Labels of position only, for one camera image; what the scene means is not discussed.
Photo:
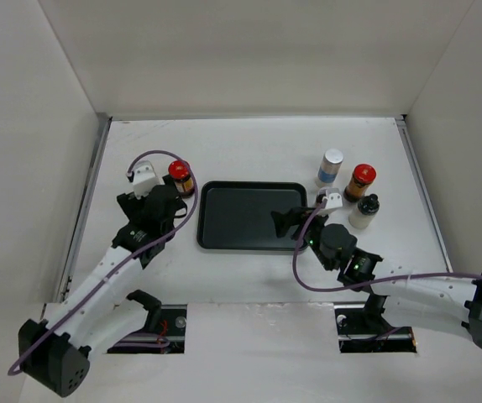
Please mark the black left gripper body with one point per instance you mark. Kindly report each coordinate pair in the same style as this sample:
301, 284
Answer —
133, 205

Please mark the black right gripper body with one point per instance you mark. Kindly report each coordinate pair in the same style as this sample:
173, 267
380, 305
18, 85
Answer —
313, 234

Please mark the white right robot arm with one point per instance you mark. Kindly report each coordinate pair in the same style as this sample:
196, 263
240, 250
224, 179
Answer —
398, 296

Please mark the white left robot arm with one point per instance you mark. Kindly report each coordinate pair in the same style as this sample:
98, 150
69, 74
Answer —
107, 306

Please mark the small white red label jar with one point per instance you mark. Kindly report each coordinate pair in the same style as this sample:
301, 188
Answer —
322, 199

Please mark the black cap white bottle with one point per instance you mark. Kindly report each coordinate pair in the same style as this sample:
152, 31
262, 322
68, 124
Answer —
364, 212

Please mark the silver lid blue label bottle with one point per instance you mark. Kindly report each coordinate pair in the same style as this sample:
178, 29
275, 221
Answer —
329, 167

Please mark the black rectangular tray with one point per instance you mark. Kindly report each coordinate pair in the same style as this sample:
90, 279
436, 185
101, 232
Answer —
236, 215

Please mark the red lid orange sauce jar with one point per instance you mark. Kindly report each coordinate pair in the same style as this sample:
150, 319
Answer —
362, 177

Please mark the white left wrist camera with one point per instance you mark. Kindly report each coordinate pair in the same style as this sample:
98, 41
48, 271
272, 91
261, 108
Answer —
143, 178

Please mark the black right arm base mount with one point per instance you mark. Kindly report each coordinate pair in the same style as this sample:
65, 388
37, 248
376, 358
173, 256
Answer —
361, 329

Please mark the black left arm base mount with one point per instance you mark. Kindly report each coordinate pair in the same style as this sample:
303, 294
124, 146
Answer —
164, 330

